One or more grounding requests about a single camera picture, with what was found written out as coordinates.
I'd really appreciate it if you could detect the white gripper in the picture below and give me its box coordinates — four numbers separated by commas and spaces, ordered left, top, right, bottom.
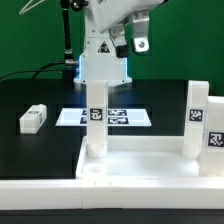
89, 0, 166, 58

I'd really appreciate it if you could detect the white desk top tray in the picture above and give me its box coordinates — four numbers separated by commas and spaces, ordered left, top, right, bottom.
76, 135, 224, 182

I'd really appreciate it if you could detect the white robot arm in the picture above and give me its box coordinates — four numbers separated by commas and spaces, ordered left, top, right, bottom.
73, 0, 169, 86

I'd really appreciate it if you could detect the fiducial marker sheet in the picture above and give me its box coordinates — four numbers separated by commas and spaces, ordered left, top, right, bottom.
56, 108, 151, 127

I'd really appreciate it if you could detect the black hose cable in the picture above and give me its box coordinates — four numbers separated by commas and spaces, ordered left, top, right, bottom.
59, 0, 90, 67

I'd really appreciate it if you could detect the black cable on table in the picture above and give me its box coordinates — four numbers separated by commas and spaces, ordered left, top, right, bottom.
0, 61, 75, 84

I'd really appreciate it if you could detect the white front guide rail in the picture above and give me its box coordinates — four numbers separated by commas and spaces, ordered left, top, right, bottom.
0, 177, 224, 210

